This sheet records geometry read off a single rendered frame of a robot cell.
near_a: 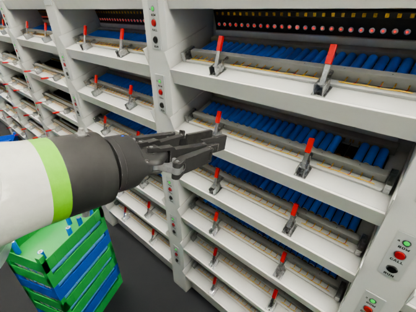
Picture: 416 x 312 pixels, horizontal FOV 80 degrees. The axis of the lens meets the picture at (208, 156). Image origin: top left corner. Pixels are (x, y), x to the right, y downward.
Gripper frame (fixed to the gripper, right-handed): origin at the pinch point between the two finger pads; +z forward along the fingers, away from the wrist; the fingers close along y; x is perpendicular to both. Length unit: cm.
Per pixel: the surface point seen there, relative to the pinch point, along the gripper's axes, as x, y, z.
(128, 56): 11, -54, 19
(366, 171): -3.5, 24.3, 26.3
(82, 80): -4, -100, 24
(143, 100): -5, -56, 27
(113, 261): -84, -60, 16
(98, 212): -52, -60, 9
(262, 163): -8.5, 2.5, 21.2
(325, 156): -3.2, 15.4, 26.1
